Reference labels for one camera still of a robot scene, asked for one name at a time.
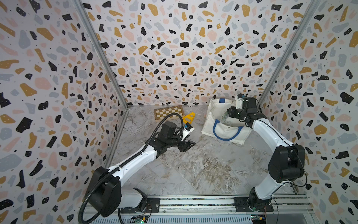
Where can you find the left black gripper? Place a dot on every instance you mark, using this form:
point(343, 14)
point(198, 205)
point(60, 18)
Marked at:
point(185, 146)

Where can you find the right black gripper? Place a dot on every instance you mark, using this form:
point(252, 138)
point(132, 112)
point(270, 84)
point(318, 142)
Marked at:
point(232, 109)

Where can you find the white canvas bag blue handles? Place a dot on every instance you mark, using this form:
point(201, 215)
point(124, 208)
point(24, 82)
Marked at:
point(232, 130)

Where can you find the clear compass case barcode label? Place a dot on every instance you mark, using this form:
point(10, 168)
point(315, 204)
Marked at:
point(225, 116)

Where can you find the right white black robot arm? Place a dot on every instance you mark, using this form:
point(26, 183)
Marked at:
point(287, 161)

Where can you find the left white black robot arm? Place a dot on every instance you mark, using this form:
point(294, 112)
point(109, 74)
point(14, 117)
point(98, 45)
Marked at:
point(105, 194)

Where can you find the yellow plastic triangle stand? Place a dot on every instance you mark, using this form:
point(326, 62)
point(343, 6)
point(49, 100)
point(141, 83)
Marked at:
point(189, 118)

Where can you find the wooden chessboard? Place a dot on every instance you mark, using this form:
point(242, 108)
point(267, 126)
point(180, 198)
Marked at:
point(161, 113)

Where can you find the green circuit board left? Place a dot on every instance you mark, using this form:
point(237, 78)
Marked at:
point(138, 220)

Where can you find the circuit board right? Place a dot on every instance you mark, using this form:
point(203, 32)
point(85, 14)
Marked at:
point(258, 219)

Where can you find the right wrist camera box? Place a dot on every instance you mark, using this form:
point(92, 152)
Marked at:
point(244, 102)

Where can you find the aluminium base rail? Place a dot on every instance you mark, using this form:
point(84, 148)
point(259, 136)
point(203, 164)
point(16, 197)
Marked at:
point(218, 209)

